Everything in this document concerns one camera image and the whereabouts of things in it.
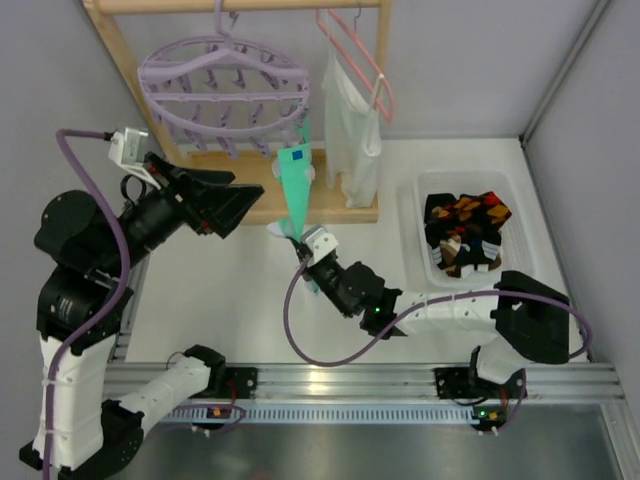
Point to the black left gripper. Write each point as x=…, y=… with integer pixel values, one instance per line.
x=188, y=201

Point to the mint green patterned sock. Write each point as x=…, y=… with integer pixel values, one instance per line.
x=294, y=170

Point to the brown striped sock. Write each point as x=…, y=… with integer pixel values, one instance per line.
x=454, y=253

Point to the purple round clip hanger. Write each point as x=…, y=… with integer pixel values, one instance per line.
x=225, y=89

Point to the black red argyle sock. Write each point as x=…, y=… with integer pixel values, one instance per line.
x=466, y=215
x=495, y=213

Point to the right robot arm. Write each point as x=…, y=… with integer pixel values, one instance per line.
x=527, y=322

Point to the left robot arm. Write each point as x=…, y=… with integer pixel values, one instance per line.
x=82, y=434

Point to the white cloth on hanger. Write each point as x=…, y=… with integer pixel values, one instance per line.
x=352, y=137

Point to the pink clothes hanger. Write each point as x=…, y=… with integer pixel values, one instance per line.
x=369, y=68

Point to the black sock with white stripes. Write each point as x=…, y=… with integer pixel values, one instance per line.
x=435, y=227

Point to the white plastic laundry basket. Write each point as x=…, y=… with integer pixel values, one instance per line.
x=516, y=250

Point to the aluminium corner profile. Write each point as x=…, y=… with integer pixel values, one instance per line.
x=577, y=48

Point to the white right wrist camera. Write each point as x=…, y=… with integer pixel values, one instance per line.
x=320, y=242

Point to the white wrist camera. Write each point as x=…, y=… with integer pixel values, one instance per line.
x=127, y=150
x=320, y=242

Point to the wooden drying rack frame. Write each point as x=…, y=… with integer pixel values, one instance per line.
x=327, y=205

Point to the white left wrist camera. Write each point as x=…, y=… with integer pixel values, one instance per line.
x=127, y=150

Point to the aluminium mounting rail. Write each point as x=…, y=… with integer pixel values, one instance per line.
x=573, y=383

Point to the white slotted cable duct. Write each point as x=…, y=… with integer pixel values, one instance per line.
x=350, y=414

